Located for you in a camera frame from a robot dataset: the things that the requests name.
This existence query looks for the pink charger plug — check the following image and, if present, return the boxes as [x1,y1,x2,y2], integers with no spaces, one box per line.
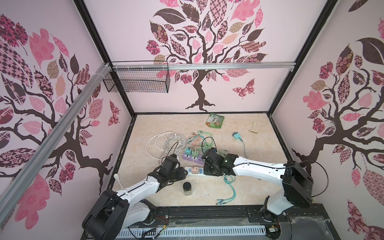
[191,167,200,175]

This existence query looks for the light green charger plug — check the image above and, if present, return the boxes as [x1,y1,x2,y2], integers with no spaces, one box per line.
[192,150,199,158]

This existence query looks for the teal green charger plug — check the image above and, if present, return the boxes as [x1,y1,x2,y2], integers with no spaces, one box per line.
[233,132,243,141]

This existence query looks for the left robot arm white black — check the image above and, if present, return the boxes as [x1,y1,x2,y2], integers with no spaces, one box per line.
[81,154,188,240]

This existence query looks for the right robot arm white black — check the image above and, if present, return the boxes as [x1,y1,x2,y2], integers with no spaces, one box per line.
[202,148,314,222]

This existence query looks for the white blue power strip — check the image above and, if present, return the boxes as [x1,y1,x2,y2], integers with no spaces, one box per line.
[184,167,205,176]

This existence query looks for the purple power strip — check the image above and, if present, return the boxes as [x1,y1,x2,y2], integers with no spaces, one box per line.
[182,154,204,165]

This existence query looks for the green snack packet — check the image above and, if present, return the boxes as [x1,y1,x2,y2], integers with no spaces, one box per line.
[206,113,225,129]

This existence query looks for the small wooden brush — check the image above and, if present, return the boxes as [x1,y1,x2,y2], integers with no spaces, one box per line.
[250,121,258,134]

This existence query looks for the tangled green pink cables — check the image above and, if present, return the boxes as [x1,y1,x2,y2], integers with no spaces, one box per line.
[185,129,250,206]

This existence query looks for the white coiled power cord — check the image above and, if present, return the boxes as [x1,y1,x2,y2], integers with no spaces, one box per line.
[144,131,188,160]

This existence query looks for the white slotted cable duct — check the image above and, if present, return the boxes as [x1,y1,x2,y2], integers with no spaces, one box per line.
[116,226,266,240]

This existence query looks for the black wire mesh basket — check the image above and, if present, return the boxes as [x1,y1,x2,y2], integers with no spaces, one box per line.
[104,60,171,93]

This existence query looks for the aluminium rail bar back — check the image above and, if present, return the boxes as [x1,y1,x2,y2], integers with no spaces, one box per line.
[113,62,296,71]

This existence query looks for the aluminium rail bar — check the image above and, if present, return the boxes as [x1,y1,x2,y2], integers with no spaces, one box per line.
[0,63,111,224]
[113,62,296,71]

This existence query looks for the aluminium rail bar left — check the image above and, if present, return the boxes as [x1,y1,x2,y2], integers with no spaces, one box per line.
[0,63,111,224]

